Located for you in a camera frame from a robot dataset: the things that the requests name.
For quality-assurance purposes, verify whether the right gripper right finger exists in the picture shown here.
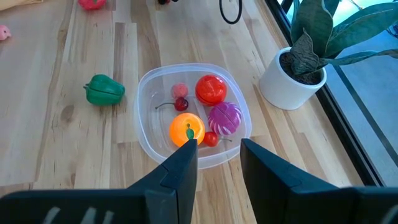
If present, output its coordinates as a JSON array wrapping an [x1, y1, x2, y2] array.
[[241, 139, 358, 224]]

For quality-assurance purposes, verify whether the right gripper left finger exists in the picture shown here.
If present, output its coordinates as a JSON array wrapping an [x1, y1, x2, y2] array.
[[127, 139, 198, 224]]

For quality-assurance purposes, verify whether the bright red toy cherry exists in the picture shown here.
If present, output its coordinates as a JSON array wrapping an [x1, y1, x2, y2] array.
[[202, 131, 233, 147]]

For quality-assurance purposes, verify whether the round orange toy fruit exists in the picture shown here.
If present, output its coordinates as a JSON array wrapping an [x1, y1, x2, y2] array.
[[169, 112, 206, 148]]

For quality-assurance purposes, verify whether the clear plastic tupperware container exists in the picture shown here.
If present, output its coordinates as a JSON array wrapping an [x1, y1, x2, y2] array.
[[133, 63, 252, 170]]

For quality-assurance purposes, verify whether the dark red toy cherry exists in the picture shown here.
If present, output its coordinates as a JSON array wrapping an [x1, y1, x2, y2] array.
[[154, 96, 190, 112]]

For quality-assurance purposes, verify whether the purple striped toy cabbage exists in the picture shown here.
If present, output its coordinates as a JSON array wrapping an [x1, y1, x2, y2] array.
[[207, 101, 243, 136]]

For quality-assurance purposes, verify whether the small peach toy fruit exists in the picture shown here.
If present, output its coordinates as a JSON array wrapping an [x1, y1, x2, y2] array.
[[170, 82, 189, 100]]

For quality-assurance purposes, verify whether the red toy tomato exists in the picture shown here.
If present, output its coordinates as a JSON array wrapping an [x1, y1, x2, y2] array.
[[195, 74, 228, 106]]

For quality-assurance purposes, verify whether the green toy bell pepper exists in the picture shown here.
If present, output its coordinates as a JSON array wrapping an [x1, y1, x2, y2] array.
[[83, 73, 126, 106]]

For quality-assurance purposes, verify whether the large red toy fruit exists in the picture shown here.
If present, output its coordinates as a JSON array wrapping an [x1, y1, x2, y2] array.
[[77, 0, 108, 11]]

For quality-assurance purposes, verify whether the small pink toy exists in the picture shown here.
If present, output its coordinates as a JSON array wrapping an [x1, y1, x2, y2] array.
[[0, 24, 12, 42]]

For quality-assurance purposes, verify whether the white potted plant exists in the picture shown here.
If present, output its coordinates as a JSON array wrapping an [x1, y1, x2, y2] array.
[[264, 0, 386, 187]]

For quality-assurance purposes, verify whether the white plant pot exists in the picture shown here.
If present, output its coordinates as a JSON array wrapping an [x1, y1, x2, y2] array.
[[259, 47, 328, 111]]

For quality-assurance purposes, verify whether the green snake plant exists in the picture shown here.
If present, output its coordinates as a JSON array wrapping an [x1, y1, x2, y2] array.
[[289, 0, 398, 75]]

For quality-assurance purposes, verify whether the black left wrist camera cable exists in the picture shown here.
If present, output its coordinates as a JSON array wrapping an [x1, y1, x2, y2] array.
[[219, 0, 243, 26]]

